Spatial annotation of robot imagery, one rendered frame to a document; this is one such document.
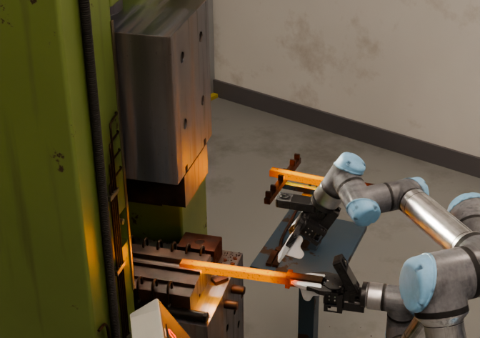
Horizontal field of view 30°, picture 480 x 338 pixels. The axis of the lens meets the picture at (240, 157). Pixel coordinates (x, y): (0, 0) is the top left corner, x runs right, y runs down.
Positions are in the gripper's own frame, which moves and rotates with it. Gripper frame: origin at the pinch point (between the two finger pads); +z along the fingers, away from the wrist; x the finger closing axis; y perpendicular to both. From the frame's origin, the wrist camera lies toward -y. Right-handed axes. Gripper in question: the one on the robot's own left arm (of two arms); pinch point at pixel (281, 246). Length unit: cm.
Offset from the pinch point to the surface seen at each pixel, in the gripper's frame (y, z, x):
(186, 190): -30.7, -7.3, -11.7
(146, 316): -23, 4, -48
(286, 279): 6.1, 6.9, -2.4
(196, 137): -35.8, -16.5, -1.3
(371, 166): 49, 99, 258
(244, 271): -4.6, 13.5, -1.1
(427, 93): 53, 50, 276
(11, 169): -67, -10, -45
